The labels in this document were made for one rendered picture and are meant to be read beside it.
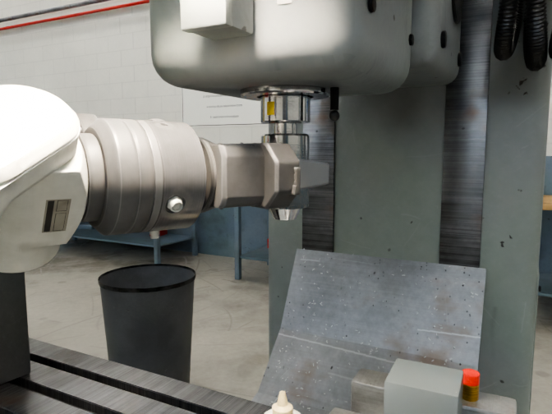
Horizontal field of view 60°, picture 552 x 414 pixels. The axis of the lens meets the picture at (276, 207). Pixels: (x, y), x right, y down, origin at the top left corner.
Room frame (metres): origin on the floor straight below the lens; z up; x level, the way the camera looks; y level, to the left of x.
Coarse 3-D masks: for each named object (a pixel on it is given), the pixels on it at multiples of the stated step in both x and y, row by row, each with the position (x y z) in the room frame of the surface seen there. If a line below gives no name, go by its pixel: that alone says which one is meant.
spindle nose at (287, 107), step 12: (264, 96) 0.45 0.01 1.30; (276, 96) 0.44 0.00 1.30; (288, 96) 0.44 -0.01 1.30; (300, 96) 0.45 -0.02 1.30; (264, 108) 0.45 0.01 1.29; (276, 108) 0.44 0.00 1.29; (288, 108) 0.44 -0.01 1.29; (300, 108) 0.45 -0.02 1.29; (264, 120) 0.45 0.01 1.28; (276, 120) 0.44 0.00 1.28; (288, 120) 0.44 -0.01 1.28; (300, 120) 0.45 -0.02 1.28
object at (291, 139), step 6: (264, 138) 0.45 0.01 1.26; (270, 138) 0.45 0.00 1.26; (276, 138) 0.44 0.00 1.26; (282, 138) 0.44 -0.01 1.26; (288, 138) 0.44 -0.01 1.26; (294, 138) 0.44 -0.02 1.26; (300, 138) 0.45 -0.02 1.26; (306, 138) 0.45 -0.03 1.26; (288, 144) 0.44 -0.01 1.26; (294, 144) 0.44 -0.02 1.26; (300, 144) 0.45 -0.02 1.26; (306, 144) 0.45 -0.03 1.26
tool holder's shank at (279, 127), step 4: (276, 124) 0.46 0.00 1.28; (280, 124) 0.45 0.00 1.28; (284, 124) 0.45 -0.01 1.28; (288, 124) 0.45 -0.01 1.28; (292, 124) 0.46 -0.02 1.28; (296, 124) 0.46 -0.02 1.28; (276, 128) 0.46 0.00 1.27; (280, 128) 0.45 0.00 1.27; (284, 128) 0.45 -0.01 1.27; (288, 128) 0.45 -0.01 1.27; (292, 128) 0.46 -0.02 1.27; (296, 128) 0.46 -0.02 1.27; (276, 132) 0.46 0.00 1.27; (280, 132) 0.45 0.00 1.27; (284, 132) 0.45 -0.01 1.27; (288, 132) 0.45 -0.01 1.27; (292, 132) 0.46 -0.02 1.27; (296, 132) 0.46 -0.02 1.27
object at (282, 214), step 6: (270, 210) 0.46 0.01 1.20; (276, 210) 0.45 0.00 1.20; (282, 210) 0.45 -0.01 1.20; (288, 210) 0.45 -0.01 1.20; (294, 210) 0.45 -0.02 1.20; (300, 210) 0.46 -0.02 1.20; (276, 216) 0.46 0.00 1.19; (282, 216) 0.45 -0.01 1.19; (288, 216) 0.45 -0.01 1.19; (294, 216) 0.46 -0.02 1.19
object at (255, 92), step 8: (248, 88) 0.44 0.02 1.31; (256, 88) 0.43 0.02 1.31; (264, 88) 0.43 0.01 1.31; (272, 88) 0.42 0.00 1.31; (280, 88) 0.42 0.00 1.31; (288, 88) 0.42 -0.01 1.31; (296, 88) 0.42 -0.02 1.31; (304, 88) 0.43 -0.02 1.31; (312, 88) 0.43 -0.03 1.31; (320, 88) 0.44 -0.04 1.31; (248, 96) 0.46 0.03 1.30; (256, 96) 0.46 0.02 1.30; (312, 96) 0.47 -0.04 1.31; (320, 96) 0.46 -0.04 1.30; (328, 96) 0.46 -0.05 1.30
